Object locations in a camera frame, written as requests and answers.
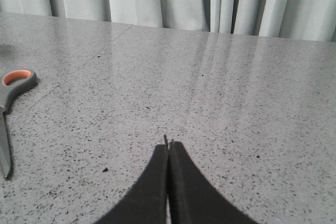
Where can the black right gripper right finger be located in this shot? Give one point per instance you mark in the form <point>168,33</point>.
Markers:
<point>192,198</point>

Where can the grey orange scissors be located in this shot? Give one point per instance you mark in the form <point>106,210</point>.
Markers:
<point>13,83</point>

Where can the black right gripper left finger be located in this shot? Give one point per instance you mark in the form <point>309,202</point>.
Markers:
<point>146,200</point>

